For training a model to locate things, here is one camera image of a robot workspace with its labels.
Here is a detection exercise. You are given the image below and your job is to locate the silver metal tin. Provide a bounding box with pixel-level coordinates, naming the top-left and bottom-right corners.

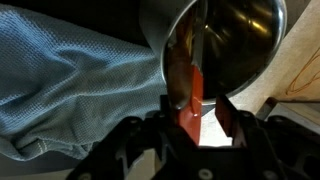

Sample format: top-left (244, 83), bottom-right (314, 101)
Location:
top-left (139, 0), bottom-right (288, 107)

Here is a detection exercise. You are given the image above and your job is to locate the blue cloth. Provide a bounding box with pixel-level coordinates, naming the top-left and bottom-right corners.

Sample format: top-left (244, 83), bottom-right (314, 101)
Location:
top-left (0, 3), bottom-right (168, 162)

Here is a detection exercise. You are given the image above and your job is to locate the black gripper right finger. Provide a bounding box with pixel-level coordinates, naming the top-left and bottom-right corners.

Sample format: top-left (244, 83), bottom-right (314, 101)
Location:
top-left (214, 94), bottom-right (242, 148)

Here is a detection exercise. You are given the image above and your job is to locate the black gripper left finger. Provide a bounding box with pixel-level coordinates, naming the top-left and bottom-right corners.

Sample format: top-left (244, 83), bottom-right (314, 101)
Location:
top-left (159, 94), bottom-right (180, 126)

